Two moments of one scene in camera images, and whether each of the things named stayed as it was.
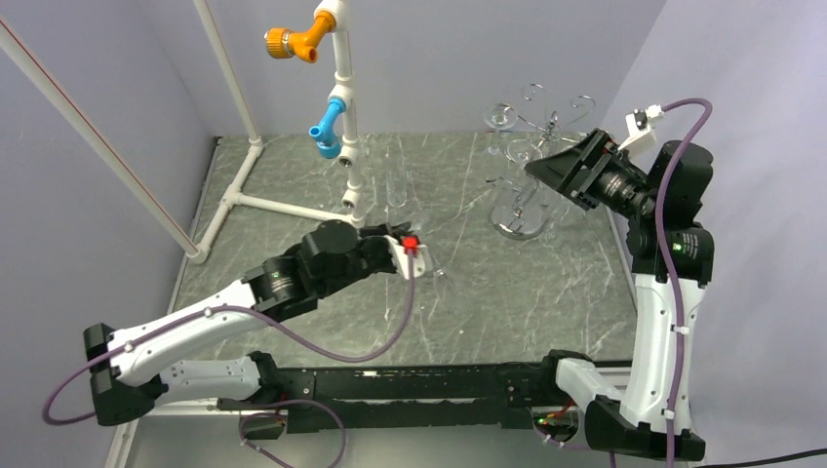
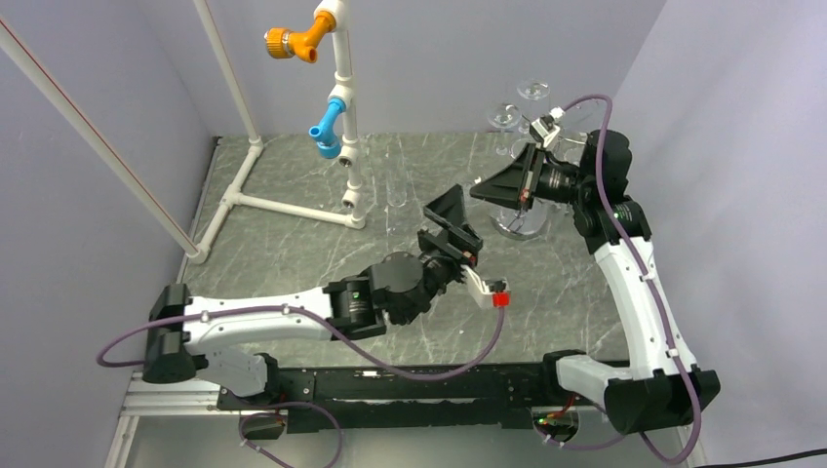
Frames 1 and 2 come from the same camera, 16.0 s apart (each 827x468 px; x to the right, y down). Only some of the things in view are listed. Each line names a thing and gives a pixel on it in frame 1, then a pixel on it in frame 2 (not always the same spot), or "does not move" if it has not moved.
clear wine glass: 445,308 → 533,90
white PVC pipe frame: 348,154 does not move
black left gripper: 377,233 → 458,241
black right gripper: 563,170 → 518,182
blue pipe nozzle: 329,146 does not move
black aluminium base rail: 410,397 does not move
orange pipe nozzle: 282,43 does not move
